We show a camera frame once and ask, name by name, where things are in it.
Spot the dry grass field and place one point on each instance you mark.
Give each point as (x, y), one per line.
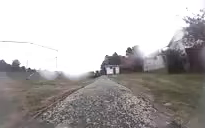
(16, 95)

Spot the trees behind shed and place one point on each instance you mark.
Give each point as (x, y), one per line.
(115, 59)

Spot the dark building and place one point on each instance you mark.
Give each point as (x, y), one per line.
(196, 55)

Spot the grey gravel path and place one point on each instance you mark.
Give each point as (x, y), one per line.
(101, 103)

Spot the small white shed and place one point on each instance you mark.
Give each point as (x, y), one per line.
(112, 69)

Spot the green grass strip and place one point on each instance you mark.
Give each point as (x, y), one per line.
(170, 88)

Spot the row of dark trees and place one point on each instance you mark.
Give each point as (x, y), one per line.
(6, 66)

